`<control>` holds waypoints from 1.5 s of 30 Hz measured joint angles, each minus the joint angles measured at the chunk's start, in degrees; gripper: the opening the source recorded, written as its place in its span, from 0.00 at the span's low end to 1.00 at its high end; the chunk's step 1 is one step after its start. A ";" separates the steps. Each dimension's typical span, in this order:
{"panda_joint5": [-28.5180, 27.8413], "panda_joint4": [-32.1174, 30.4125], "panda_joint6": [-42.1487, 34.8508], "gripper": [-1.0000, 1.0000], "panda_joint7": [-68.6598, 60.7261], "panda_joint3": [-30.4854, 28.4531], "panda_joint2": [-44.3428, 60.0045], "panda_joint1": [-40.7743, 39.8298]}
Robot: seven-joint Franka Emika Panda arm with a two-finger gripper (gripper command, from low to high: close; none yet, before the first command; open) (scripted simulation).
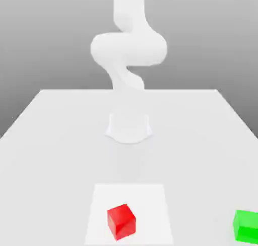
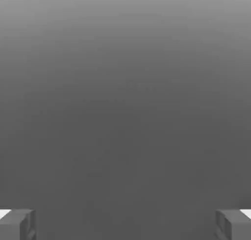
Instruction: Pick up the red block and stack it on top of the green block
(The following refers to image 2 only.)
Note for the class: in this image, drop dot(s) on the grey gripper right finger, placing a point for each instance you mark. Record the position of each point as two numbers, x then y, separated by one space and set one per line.
235 227

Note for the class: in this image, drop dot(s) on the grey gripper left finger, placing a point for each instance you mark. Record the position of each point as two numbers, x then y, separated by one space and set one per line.
13 226

